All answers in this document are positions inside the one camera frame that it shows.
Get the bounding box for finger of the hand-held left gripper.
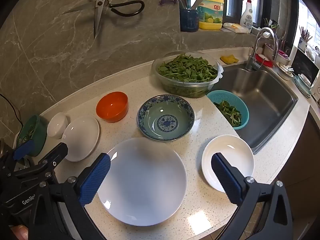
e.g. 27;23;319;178
0;139;35;170
14;142;69;180

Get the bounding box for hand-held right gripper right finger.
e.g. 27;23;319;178
211;152;293;240

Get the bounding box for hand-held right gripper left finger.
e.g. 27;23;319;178
28;152;111;240

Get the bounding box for small white bowl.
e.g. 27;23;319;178
47;112;68;139

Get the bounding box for white deep plate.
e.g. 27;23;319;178
62;116;100;162

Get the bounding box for small white plate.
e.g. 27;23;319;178
201;135;255;193

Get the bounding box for large white plate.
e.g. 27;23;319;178
97;137;187;227

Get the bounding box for orange bowl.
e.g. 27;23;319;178
96;91;129;123

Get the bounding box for blue patterned bowl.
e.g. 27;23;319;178
137;94;195;142

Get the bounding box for stack of teal plates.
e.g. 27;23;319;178
294;74;313;98

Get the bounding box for person's left hand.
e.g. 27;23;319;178
10;224;30;240

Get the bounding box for greens in green colander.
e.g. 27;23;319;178
19;124;35;144

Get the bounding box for green colander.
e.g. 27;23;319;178
16;115;48;157

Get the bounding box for greens in teal colander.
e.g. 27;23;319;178
214;100;242;127

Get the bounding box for teal colander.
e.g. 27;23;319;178
206;90;250;130

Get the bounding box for steel sink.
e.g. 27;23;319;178
211;64;299;155

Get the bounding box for clear plastic bowl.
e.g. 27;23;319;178
151;51;224;98

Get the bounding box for pile of leafy greens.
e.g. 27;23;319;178
157;54;218;83

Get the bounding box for chrome faucet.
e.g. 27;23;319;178
245;27;279;72

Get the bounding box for white lidded bowl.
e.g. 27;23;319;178
276;62;295;80

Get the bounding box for red round dish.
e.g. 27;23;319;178
255;54;274;67

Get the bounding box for black panel appliance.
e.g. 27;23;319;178
291;49;320;85

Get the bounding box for kitchen scissors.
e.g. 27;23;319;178
61;0;145;40

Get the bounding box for white packet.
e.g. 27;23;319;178
222;22;250;34

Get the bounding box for white chopstick holder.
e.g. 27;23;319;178
297;26;313;53

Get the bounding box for blue utensil holder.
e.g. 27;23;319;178
179;9;200;32

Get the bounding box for yellow detergent bottle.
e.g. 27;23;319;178
197;0;225;30

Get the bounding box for white spray bottle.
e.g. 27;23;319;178
239;0;253;29

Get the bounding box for black cable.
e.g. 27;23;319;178
0;94;23;128

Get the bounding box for black window frame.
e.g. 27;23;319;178
177;0;273;28

